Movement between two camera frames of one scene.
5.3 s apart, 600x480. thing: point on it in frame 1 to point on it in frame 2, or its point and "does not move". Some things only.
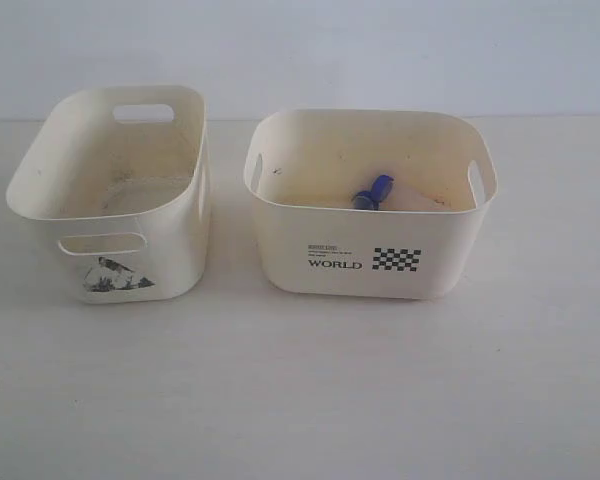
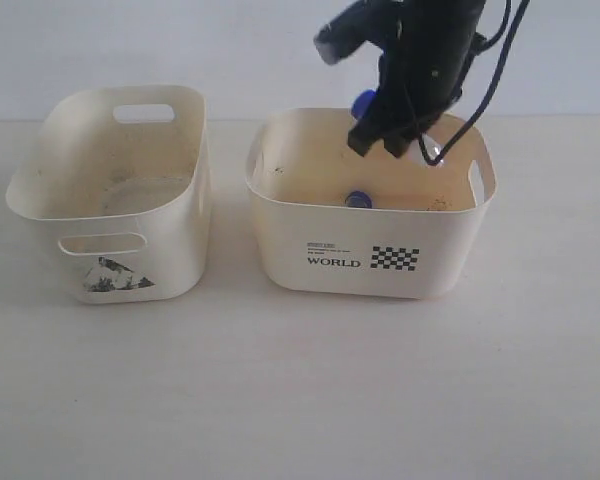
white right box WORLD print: x=302 y=168 does not move
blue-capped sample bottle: x=380 y=189 to x=366 y=99
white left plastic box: x=122 y=177 does not move
